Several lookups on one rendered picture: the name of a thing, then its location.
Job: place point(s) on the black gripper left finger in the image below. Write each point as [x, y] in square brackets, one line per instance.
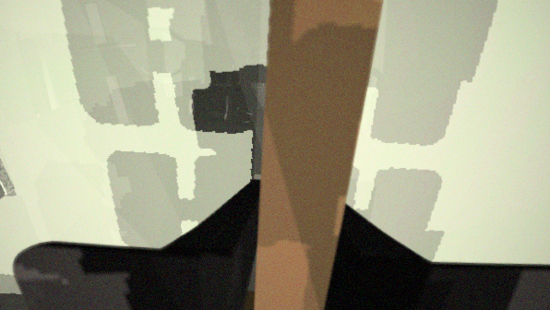
[206, 268]

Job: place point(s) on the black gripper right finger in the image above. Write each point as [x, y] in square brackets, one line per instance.
[372, 271]

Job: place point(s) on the brown wooden rail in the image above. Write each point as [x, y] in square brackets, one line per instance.
[320, 55]

